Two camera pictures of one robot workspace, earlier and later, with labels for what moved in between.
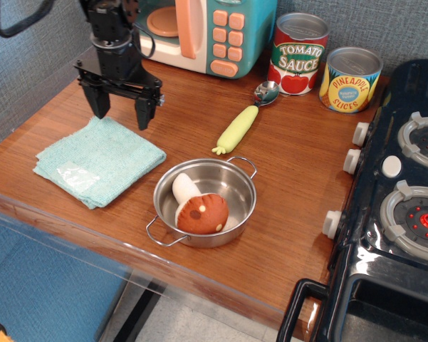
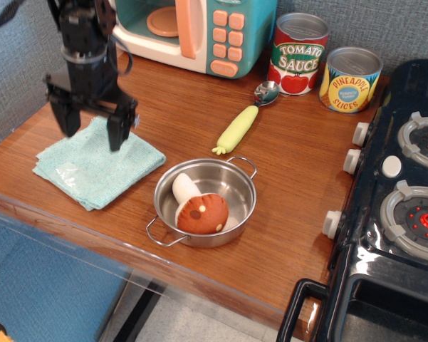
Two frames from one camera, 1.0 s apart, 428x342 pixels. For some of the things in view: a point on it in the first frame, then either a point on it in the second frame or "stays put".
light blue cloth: x=94 y=161 stays put
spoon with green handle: x=264 y=92 stays put
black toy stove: x=384 y=284 stays put
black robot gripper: x=115 y=64 to x=92 y=80
